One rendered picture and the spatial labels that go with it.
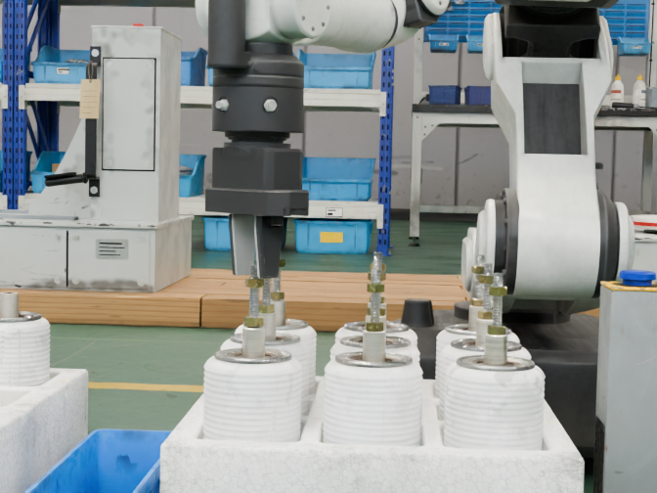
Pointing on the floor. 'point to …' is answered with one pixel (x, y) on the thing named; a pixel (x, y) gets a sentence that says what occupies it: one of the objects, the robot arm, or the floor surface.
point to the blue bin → (108, 464)
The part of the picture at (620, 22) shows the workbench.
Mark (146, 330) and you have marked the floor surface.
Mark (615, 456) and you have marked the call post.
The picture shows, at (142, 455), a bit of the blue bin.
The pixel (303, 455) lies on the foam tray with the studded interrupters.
